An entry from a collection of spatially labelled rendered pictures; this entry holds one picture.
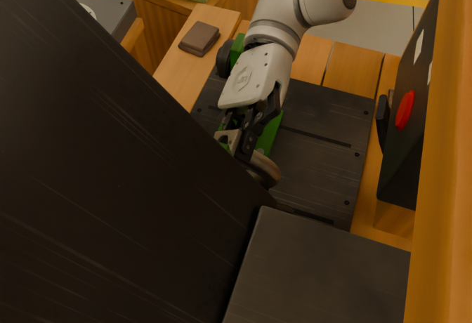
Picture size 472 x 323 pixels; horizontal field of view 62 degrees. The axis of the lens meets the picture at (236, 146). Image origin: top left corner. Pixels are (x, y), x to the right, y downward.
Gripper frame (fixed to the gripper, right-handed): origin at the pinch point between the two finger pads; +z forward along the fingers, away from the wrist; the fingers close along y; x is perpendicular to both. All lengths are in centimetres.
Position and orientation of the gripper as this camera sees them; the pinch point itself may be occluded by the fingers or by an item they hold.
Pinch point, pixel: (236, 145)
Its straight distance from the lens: 56.0
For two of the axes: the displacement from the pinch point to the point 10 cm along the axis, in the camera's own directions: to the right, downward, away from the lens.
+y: 6.0, -0.3, -8.0
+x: 7.3, 4.1, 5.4
